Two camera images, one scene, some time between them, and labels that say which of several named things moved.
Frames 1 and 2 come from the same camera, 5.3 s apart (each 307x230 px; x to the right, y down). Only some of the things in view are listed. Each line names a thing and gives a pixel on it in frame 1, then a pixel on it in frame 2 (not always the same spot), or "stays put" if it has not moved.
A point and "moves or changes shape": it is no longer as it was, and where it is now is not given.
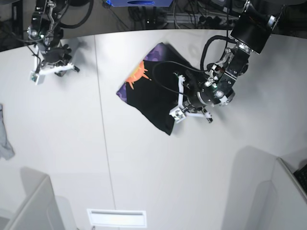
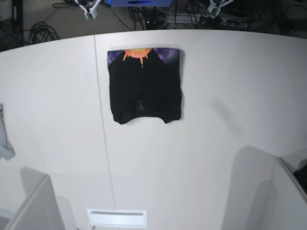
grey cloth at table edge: (6, 151) stays put
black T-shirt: (152, 91) moves or changes shape
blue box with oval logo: (140, 3) stays put
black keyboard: (301, 175) stays put
